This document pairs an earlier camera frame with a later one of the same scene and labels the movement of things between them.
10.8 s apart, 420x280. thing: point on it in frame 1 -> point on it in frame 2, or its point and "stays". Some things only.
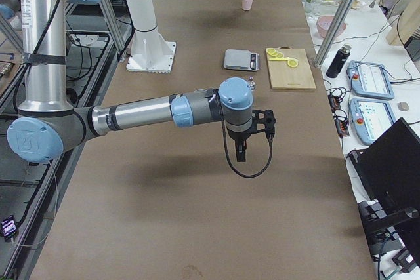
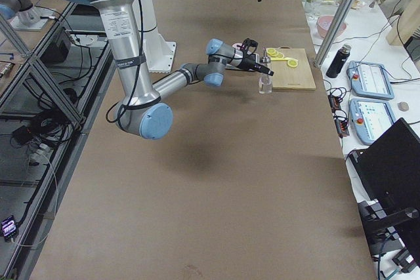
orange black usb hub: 334,103 stays
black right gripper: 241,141 -> 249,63
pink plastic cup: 247,1 -> 237,45
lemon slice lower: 293,63 stays
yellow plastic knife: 277,58 stays
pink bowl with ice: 324,23 stays
